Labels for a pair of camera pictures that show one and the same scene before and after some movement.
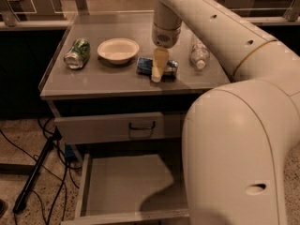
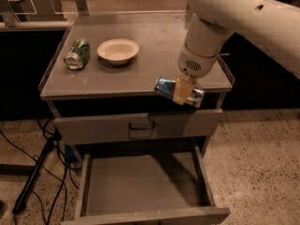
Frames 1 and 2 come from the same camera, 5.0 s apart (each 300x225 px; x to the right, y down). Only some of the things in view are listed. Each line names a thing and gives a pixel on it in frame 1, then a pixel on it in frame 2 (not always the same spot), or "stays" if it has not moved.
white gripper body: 166,37 → 194,64
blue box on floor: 68,152 stays
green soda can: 79,54 stays
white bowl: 118,51 stays
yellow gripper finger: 160,57 → 183,90
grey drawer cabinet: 128,127 stays
